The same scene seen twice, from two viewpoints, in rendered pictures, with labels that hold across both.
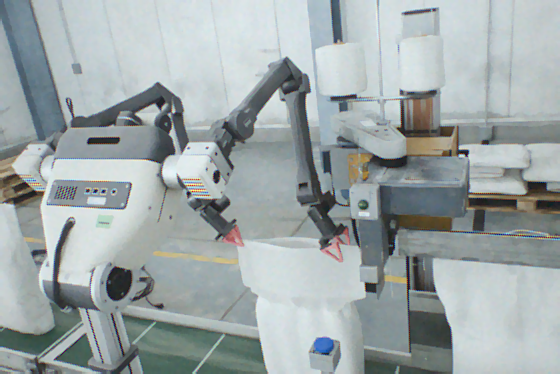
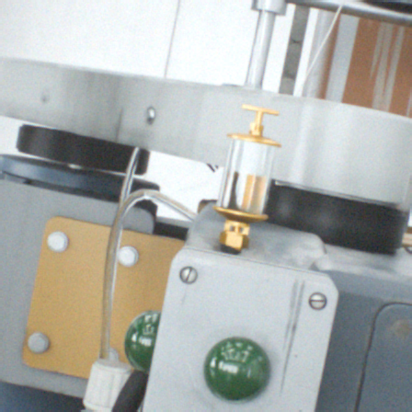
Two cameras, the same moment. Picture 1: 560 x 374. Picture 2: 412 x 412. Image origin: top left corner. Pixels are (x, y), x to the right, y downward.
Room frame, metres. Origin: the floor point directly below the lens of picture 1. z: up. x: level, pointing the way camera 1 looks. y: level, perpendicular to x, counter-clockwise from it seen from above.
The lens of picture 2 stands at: (0.72, 0.02, 1.38)
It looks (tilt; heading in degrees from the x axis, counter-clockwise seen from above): 3 degrees down; 336
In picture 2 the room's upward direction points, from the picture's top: 11 degrees clockwise
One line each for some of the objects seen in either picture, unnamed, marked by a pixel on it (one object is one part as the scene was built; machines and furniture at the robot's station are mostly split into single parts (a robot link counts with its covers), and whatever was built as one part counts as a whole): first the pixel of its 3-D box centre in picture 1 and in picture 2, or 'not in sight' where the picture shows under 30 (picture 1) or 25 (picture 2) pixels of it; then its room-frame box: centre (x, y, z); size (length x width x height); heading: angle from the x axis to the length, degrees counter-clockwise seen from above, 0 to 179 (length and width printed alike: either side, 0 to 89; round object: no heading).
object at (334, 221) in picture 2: (392, 159); (331, 217); (1.35, -0.34, 1.35); 0.09 x 0.09 x 0.03
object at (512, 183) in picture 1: (486, 181); not in sight; (3.87, -1.82, 0.20); 0.67 x 0.44 x 0.15; 64
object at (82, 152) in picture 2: not in sight; (83, 152); (1.74, -0.30, 1.35); 0.12 x 0.12 x 0.04
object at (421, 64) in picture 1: (421, 62); not in sight; (1.49, -0.48, 1.61); 0.15 x 0.14 x 0.17; 64
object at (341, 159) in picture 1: (369, 168); (122, 303); (1.64, -0.33, 1.23); 0.28 x 0.07 x 0.16; 64
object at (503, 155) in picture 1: (489, 155); not in sight; (3.86, -1.83, 0.44); 0.66 x 0.42 x 0.14; 61
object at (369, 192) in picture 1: (365, 201); (237, 360); (1.21, -0.22, 1.29); 0.08 x 0.05 x 0.09; 64
